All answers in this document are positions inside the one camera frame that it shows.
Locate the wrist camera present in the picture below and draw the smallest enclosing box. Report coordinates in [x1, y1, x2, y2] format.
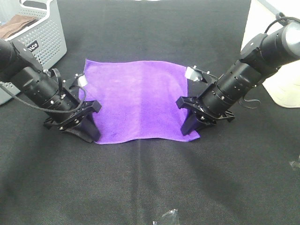
[63, 73, 88, 88]
[185, 67, 211, 83]

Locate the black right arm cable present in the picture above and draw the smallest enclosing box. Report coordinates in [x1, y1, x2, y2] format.
[264, 13, 300, 33]

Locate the grey perforated plastic basket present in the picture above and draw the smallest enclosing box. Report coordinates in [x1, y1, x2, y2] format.
[0, 0, 68, 106]

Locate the black table cloth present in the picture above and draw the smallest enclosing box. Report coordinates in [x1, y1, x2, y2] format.
[0, 0, 300, 225]

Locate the clear tape piece front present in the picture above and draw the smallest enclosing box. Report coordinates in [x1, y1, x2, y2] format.
[152, 209, 180, 225]

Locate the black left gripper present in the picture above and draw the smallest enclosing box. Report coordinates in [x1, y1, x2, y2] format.
[11, 67, 101, 143]

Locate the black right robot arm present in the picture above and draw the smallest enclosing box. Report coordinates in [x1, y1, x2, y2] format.
[176, 17, 300, 135]

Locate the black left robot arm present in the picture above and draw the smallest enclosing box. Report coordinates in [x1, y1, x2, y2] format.
[0, 39, 101, 143]

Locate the white plastic storage box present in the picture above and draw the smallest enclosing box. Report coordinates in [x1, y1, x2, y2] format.
[241, 0, 300, 108]

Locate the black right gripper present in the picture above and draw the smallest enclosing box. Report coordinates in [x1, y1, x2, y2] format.
[176, 60, 262, 135]

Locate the brown folded towel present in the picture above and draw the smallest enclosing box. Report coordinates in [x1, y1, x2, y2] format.
[0, 15, 37, 39]

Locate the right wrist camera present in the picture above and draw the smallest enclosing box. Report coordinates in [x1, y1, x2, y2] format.
[185, 67, 211, 83]

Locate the clear tape piece right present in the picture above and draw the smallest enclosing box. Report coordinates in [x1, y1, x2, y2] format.
[289, 157, 300, 171]

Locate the clear tape piece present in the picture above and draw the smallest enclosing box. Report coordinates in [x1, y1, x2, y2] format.
[152, 209, 180, 225]
[289, 157, 300, 171]

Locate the purple microfiber towel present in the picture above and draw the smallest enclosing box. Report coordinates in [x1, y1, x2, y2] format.
[80, 60, 199, 144]

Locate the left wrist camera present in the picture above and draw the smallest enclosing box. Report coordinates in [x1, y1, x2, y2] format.
[63, 73, 88, 88]

